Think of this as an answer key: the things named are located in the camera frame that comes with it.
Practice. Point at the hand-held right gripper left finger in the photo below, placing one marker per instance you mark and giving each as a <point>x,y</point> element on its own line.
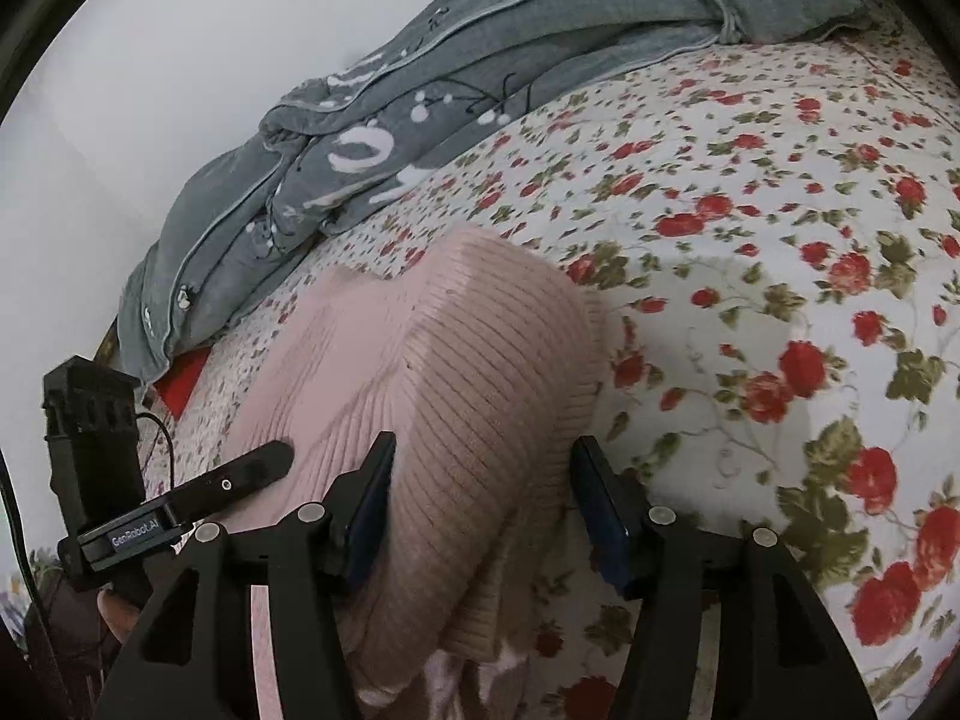
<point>369,517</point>

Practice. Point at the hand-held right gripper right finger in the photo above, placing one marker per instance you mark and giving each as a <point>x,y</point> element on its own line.
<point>609,525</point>

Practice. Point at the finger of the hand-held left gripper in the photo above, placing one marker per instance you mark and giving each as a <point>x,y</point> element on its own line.
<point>232,478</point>

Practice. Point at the pink knit sweater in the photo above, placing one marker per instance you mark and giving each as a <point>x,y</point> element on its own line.
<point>450,360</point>

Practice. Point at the person's left hand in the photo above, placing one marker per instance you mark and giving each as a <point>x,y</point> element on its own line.
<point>120,615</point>

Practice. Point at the red cloth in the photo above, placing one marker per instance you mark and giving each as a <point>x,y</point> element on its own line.
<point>181,382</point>

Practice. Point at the floral bed sheet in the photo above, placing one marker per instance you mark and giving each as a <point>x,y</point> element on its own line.
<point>750,240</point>

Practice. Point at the grey printed quilt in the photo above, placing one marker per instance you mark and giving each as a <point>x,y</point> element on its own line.
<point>450,52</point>

